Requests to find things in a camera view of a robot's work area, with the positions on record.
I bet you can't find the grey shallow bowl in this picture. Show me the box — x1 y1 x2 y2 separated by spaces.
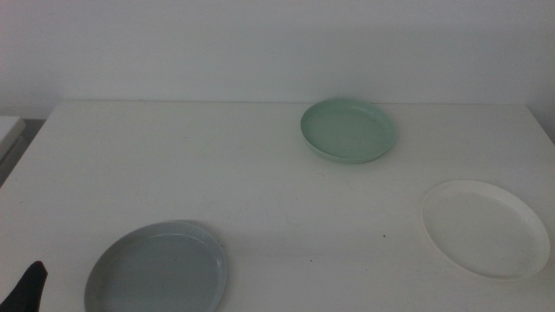
83 219 228 312

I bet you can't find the pale green shallow bowl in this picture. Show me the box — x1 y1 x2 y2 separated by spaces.
299 98 398 165

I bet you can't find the white shallow bowl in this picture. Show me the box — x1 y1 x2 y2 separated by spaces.
421 179 552 281

